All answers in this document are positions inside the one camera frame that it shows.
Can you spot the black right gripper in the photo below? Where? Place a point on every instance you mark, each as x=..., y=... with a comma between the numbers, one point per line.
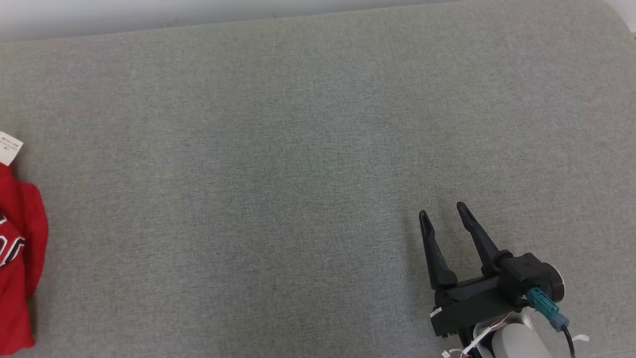
x=467, y=303

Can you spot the red and white jersey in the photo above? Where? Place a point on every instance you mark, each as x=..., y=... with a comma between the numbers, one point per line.
x=17, y=233

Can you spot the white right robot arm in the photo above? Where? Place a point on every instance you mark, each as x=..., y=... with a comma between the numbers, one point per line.
x=514, y=343

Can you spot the black round wrist camera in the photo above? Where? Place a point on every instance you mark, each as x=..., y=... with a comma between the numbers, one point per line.
x=526, y=271

